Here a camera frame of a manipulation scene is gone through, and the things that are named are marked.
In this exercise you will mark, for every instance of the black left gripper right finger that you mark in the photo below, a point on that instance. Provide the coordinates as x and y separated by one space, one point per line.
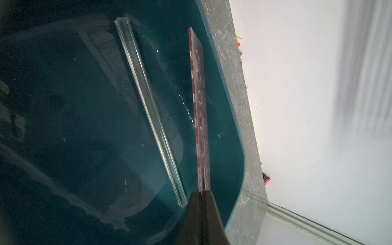
213 232

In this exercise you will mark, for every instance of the clear straight ruler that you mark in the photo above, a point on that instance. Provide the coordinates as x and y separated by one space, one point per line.
128 41

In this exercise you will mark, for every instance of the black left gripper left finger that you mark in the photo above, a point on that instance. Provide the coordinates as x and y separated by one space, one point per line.
191 233

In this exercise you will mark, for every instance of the teal plastic storage box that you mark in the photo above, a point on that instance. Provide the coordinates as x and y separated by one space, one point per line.
79 161

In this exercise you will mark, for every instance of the red straight ruler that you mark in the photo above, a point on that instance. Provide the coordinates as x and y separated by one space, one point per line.
200 110

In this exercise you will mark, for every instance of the pink object by wall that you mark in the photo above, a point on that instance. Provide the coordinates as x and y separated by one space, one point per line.
266 179

